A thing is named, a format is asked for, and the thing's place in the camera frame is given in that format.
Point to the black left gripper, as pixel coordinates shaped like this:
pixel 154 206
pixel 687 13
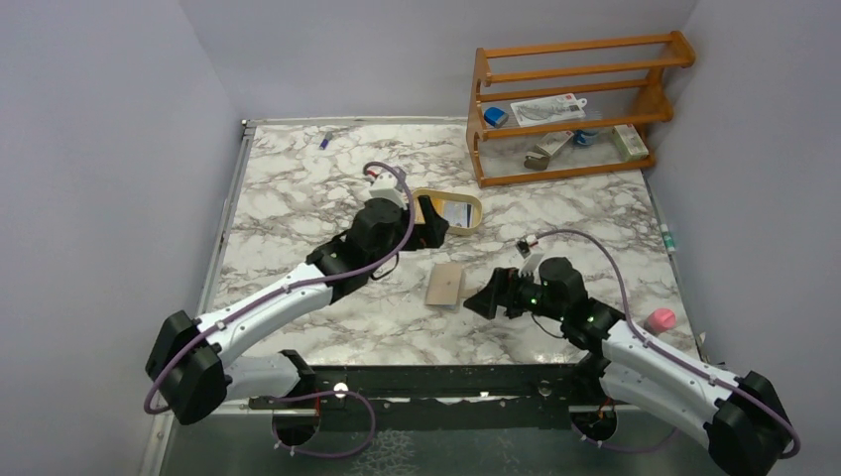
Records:
pixel 418 225

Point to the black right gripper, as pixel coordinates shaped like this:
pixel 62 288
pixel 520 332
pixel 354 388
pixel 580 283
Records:
pixel 502 294

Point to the card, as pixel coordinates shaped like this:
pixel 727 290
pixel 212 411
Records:
pixel 458 213

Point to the beige card holder wallet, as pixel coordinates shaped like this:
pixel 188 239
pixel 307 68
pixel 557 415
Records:
pixel 444 286

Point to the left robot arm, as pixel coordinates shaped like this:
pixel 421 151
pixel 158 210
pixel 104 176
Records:
pixel 196 364

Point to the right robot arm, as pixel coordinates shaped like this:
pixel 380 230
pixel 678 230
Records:
pixel 739 420

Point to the beige oval tray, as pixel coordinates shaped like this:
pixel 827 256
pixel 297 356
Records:
pixel 439 197

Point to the grey metal clip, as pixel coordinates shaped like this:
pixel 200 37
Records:
pixel 547 148

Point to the blue stamp block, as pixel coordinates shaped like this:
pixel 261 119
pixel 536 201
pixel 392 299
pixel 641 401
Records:
pixel 495 117

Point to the small purple marker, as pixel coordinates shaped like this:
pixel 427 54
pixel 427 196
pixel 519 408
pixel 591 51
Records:
pixel 328 136

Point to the pink bottle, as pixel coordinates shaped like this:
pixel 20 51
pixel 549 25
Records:
pixel 659 321

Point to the green white pen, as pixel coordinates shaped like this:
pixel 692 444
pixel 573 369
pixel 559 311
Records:
pixel 667 239

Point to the blue tape roll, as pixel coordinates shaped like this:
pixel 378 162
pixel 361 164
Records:
pixel 585 137

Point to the white printed package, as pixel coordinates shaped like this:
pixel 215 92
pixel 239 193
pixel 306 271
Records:
pixel 549 110

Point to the wooden shelf rack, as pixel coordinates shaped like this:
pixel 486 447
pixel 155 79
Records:
pixel 622 79

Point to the green white small box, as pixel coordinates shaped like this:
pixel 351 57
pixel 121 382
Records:
pixel 629 142

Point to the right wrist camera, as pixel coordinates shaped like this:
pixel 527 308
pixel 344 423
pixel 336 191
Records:
pixel 528 248

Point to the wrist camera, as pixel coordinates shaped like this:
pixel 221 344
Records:
pixel 385 185
pixel 528 248

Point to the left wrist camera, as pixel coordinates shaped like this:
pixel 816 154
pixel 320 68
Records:
pixel 385 185

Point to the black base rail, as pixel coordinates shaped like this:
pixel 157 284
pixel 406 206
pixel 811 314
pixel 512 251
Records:
pixel 438 397

